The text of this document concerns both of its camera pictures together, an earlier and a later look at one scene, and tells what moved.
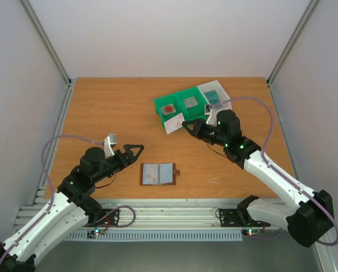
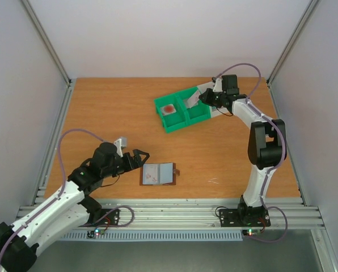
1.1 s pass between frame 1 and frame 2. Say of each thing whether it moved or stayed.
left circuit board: stayed
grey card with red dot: stayed
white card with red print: moved
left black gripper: moved
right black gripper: moved
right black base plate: stayed
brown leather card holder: stayed
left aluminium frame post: stayed
